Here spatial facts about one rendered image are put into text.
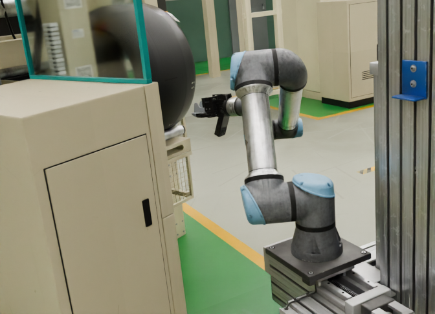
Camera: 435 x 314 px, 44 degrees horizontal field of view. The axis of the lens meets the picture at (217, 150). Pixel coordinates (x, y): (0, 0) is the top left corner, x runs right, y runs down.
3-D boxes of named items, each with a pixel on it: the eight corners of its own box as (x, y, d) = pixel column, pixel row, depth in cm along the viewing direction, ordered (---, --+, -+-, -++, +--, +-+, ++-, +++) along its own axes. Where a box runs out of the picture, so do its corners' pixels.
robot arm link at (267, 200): (298, 218, 147) (275, 40, 163) (243, 223, 148) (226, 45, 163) (294, 224, 159) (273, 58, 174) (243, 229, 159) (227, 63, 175)
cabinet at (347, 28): (349, 109, 637) (347, 0, 602) (320, 103, 685) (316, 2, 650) (404, 96, 676) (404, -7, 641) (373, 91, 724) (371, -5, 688)
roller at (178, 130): (129, 155, 217) (125, 144, 216) (122, 156, 220) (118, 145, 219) (187, 133, 242) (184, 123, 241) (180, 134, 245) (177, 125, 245)
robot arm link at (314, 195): (340, 226, 151) (338, 180, 147) (292, 230, 151) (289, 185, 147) (331, 209, 162) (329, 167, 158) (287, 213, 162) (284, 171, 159)
